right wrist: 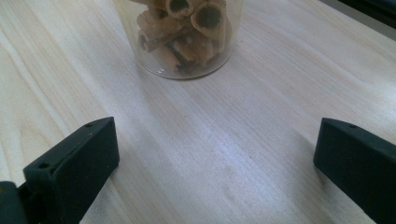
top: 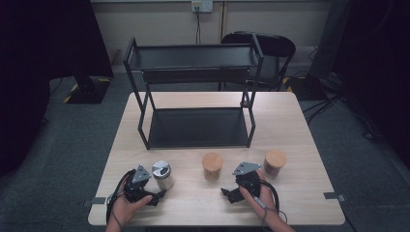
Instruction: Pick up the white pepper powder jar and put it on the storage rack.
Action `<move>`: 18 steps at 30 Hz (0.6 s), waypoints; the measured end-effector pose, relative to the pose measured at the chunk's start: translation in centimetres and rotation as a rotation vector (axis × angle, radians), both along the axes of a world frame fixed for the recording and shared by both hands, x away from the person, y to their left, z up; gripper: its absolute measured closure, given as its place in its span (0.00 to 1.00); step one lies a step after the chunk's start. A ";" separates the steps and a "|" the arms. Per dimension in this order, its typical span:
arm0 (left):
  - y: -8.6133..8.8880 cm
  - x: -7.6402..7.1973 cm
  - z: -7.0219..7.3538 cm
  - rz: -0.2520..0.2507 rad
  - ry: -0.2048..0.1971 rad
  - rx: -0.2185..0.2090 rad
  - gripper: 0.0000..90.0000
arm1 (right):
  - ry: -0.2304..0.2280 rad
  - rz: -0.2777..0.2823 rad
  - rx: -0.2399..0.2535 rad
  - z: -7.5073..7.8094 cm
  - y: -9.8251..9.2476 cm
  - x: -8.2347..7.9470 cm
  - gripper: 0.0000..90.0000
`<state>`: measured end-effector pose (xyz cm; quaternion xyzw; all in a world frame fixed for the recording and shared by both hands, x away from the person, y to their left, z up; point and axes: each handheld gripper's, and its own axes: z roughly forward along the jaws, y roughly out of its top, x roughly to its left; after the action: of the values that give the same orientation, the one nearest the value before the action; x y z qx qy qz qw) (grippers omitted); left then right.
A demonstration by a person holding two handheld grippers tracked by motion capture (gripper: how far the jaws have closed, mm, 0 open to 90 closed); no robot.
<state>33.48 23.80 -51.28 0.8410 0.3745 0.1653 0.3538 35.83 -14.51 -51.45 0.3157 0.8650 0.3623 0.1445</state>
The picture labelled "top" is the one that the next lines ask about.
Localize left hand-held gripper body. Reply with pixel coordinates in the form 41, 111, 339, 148
124, 164, 157, 204

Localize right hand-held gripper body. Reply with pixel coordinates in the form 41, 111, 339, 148
232, 161, 263, 197

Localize metal-lid glass jar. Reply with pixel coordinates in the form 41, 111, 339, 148
151, 159, 176, 191

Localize wooden-lid jar of wafer rolls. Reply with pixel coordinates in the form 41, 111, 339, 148
201, 152, 224, 182

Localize black metal two-tier rack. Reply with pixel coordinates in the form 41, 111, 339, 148
122, 33, 265, 151

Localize person's left hand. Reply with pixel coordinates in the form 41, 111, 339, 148
110, 194, 154, 226

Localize person's right hand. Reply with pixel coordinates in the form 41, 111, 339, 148
240, 170, 278, 217

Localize grey tape strip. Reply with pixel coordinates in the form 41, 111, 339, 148
82, 196, 107, 207
323, 191, 347, 202

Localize black stand base, yellow tape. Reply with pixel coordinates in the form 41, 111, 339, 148
62, 75, 112, 104

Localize black chair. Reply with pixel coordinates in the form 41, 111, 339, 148
220, 31, 297, 93

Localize black curtain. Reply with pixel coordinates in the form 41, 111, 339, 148
0, 0, 114, 178
332, 0, 410, 159

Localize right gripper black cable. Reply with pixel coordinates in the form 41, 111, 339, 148
257, 179, 288, 231

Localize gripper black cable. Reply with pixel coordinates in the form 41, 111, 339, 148
257, 179, 288, 231
105, 168, 137, 231

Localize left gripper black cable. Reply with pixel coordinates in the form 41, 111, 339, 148
105, 168, 137, 231

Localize black floor cables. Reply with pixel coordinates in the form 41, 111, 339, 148
303, 72, 386, 141

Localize black power cable with plug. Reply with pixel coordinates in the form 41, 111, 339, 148
193, 5, 203, 45

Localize white wall outlet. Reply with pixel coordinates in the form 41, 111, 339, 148
190, 0, 215, 14

